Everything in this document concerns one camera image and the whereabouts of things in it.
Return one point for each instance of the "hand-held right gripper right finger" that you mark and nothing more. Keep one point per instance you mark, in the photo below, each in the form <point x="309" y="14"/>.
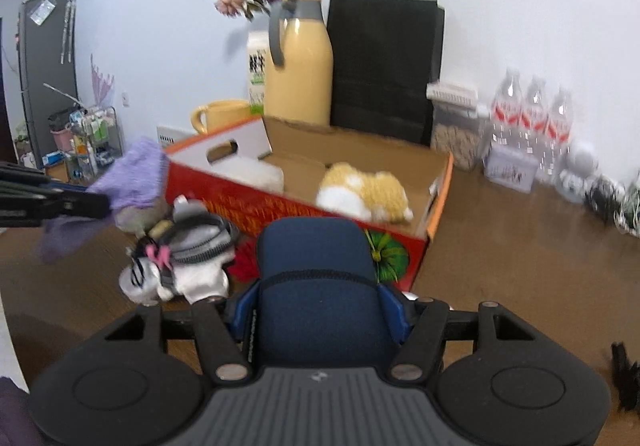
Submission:
<point x="392" y="311"/>

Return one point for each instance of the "dark blue case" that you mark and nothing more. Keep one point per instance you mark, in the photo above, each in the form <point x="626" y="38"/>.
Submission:
<point x="315" y="286"/>

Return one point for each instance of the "white wall socket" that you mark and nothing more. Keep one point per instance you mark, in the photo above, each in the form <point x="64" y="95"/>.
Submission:
<point x="126" y="99"/>

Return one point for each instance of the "white face mask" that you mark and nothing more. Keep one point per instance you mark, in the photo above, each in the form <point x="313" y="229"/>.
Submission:
<point x="200" y="281"/>

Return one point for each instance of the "red cardboard box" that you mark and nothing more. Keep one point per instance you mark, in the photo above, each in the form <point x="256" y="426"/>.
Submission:
<point x="250" y="208"/>

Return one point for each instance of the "clear water bottle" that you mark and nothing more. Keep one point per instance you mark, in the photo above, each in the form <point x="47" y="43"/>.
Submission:
<point x="534" y="118"/>
<point x="559" y="130"/>
<point x="506" y="110"/>

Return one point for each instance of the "white booklet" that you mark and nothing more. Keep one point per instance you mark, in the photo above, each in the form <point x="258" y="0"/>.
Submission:
<point x="170" y="134"/>

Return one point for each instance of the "pink bin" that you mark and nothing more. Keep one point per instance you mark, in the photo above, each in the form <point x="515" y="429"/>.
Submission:
<point x="62" y="138"/>

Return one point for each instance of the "white robot toy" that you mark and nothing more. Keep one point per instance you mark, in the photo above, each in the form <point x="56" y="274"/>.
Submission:
<point x="582" y="160"/>

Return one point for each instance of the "dark grey fridge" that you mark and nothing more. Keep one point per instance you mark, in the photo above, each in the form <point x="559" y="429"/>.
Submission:
<point x="45" y="75"/>

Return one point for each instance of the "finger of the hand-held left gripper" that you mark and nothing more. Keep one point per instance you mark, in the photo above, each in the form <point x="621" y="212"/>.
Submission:
<point x="75" y="206"/>
<point x="30" y="175"/>

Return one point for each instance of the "purple knitted cloth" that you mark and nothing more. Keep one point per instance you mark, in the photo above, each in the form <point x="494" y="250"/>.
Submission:
<point x="135" y="175"/>

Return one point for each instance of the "black paper bag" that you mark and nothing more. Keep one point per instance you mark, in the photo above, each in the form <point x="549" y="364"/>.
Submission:
<point x="380" y="65"/>

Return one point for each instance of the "white plush item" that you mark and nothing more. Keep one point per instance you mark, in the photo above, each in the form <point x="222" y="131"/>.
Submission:
<point x="260" y="175"/>

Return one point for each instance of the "yellow thermos jug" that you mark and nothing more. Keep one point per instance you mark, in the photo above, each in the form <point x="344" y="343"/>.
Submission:
<point x="300" y="75"/>

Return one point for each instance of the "dark purple clothing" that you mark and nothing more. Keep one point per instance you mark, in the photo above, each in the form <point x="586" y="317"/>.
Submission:
<point x="15" y="411"/>

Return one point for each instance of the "black hair clip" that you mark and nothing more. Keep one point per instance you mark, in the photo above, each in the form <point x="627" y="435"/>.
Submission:
<point x="622" y="371"/>

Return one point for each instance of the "purple wall sticker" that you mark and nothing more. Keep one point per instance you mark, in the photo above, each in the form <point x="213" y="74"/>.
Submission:
<point x="100" y="80"/>

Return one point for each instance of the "clear seed container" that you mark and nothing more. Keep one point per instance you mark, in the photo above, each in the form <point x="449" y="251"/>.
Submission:
<point x="455" y="140"/>

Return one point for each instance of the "grey printed tin box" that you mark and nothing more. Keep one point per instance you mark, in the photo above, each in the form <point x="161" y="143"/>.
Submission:
<point x="510" y="170"/>

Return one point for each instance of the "yellow mug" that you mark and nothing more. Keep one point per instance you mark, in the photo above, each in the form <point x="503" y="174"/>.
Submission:
<point x="225" y="115"/>

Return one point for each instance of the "yellow and white plush toy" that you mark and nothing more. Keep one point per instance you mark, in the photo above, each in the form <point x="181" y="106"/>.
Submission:
<point x="370" y="191"/>

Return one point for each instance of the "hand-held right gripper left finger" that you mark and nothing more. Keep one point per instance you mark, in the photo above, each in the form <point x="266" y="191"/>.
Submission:
<point x="239" y="313"/>

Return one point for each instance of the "iridescent plastic bag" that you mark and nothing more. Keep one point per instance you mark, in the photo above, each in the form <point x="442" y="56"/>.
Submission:
<point x="142" y="218"/>

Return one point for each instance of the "white milk carton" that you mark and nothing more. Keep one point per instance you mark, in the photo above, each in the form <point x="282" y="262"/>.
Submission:
<point x="256" y="75"/>

